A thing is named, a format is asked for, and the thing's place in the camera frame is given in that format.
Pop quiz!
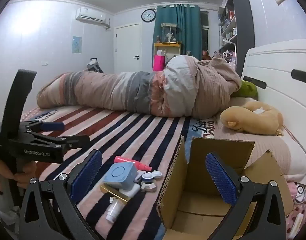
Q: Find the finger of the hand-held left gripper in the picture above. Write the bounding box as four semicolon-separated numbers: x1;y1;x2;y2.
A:
20;121;65;133
30;134;91;153

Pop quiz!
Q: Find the yellow table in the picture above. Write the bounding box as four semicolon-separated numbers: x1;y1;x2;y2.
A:
153;42;183;68

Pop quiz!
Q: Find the beige quilted pillow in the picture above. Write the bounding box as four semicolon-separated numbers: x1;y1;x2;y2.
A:
214;96;306;182

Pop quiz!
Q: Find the green plush toy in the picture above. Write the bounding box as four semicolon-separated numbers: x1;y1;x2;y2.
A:
232;80;258;98

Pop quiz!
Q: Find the brown cardboard box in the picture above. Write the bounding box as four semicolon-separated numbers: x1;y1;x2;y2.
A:
157;135;295;240

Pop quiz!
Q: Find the white charger block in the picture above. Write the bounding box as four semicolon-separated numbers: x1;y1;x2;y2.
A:
119;183;141;198

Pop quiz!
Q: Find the white tube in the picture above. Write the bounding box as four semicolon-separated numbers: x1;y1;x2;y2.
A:
288;213;305;233

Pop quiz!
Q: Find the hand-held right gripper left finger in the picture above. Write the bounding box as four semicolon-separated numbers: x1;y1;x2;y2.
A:
18;149;103;240

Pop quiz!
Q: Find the blue square device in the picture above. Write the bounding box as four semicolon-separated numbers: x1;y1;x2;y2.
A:
103;162;138;188

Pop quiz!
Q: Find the striped printed blanket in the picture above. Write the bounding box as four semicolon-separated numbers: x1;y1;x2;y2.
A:
20;105;218;240

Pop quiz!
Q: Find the white door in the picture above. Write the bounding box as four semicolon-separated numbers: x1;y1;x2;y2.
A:
114;24;141;74

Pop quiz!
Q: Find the glass display case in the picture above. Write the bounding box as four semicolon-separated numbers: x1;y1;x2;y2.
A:
161;23;180;43

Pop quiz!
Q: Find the small white bottle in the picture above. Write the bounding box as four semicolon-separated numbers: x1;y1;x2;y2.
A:
105;197;125;223

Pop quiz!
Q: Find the brown plush toy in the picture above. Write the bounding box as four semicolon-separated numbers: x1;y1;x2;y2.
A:
220;101;285;137

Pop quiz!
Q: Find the gold metal bar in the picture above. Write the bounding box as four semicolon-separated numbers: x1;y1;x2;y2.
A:
100;184;131;202

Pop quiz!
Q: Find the pink bag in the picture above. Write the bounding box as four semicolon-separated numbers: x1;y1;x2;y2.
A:
153;54;166;72

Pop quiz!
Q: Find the white bed headboard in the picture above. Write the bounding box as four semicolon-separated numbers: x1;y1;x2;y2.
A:
240;39;306;178

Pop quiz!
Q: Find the pink dotted cloth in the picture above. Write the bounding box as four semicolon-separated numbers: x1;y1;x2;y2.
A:
285;180;306;233

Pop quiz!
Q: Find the light blue wall poster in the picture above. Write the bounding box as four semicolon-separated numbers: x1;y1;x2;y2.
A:
72;36;82;54

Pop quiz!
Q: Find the pink spray bottle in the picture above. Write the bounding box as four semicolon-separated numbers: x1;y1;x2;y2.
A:
114;156;152;172

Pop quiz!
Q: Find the window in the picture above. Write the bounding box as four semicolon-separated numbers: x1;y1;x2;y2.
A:
200;11;209;53

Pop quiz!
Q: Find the round wall clock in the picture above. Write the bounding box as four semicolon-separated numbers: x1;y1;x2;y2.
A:
141;9;157;22

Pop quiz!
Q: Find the rolled pink grey quilt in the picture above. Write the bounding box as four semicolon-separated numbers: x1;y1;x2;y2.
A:
36;54;242;118

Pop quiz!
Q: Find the black bookshelf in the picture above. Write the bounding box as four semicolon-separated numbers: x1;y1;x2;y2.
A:
218;0;255;77

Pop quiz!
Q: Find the person's left hand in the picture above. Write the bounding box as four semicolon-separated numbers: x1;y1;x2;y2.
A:
0;154;37;195

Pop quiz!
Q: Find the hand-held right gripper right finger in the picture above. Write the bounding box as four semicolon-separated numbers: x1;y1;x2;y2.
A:
205;153;286;240

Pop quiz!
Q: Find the teal curtain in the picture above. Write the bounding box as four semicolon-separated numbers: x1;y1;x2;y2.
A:
153;4;202;61

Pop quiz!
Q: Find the white air conditioner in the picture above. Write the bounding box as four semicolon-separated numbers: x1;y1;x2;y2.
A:
75;7;106;25

